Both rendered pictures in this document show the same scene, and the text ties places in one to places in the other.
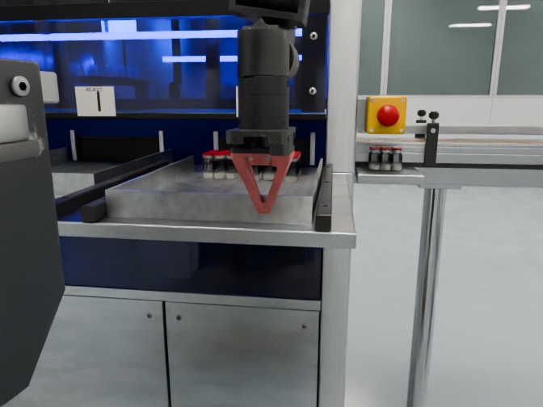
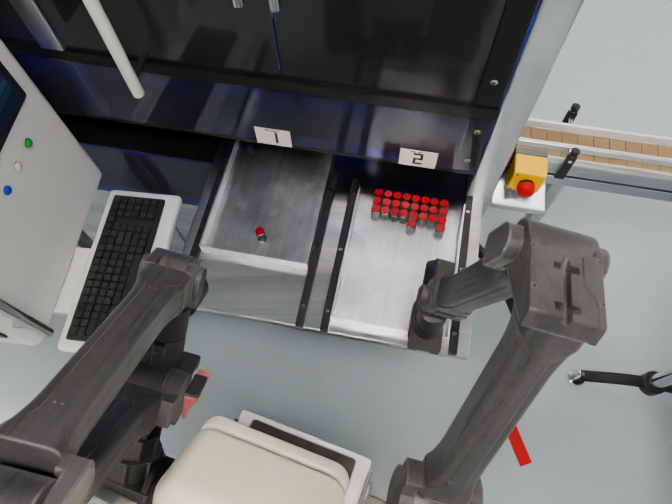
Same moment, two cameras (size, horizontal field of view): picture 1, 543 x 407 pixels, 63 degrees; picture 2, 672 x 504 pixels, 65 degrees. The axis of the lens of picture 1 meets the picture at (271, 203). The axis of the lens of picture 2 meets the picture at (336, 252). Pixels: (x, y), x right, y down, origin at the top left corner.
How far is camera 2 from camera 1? 1.03 m
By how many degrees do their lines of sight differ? 52
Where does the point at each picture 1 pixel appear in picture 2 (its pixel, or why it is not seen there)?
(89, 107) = (268, 139)
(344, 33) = (505, 134)
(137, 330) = not seen: hidden behind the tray
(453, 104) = not seen: outside the picture
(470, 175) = (591, 185)
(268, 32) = (437, 323)
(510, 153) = (630, 179)
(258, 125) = (425, 338)
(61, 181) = (284, 262)
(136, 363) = not seen: hidden behind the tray
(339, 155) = (480, 193)
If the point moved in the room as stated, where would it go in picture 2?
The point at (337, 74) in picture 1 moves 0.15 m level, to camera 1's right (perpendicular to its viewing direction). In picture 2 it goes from (491, 155) to (562, 157)
